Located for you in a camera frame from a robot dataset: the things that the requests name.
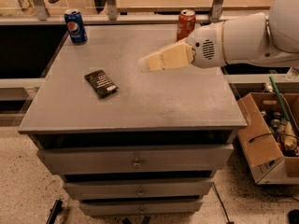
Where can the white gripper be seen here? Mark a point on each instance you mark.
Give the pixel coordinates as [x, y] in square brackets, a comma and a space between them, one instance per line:
[206, 47]

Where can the black rxbar chocolate bar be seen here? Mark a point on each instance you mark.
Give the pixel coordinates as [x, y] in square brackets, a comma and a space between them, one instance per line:
[101, 83]

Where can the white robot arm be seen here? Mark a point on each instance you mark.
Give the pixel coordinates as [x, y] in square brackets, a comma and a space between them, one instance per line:
[265, 40]

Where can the orange soda can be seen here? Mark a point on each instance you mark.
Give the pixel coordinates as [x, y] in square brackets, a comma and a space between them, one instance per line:
[186, 23]

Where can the blue pepsi can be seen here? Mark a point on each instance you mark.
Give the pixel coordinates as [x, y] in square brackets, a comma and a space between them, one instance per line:
[75, 26]

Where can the grey drawer cabinet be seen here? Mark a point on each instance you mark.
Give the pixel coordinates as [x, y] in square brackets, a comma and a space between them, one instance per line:
[187, 106]

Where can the cardboard box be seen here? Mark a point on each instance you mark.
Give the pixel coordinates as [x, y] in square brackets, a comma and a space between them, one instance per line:
[267, 162]

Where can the top grey drawer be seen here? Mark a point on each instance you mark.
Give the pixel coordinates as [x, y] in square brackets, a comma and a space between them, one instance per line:
[112, 160]

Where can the grey drawer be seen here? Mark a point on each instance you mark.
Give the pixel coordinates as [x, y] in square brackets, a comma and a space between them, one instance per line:
[141, 207]
[112, 160]
[147, 188]

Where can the green stick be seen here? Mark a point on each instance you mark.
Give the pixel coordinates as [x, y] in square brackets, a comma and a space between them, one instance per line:
[277, 93]

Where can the middle grey drawer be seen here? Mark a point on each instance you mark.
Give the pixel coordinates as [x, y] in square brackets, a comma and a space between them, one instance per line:
[147, 188]

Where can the bottom grey drawer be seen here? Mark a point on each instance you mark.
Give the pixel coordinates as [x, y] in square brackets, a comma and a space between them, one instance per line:
[141, 207]

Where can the black round object floor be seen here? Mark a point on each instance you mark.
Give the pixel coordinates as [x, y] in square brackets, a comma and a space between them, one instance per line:
[293, 216]

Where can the black object on floor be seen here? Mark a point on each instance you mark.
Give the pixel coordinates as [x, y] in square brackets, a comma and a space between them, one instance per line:
[55, 211]

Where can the metal railing frame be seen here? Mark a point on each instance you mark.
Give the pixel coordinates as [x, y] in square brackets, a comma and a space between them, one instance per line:
[128, 11]

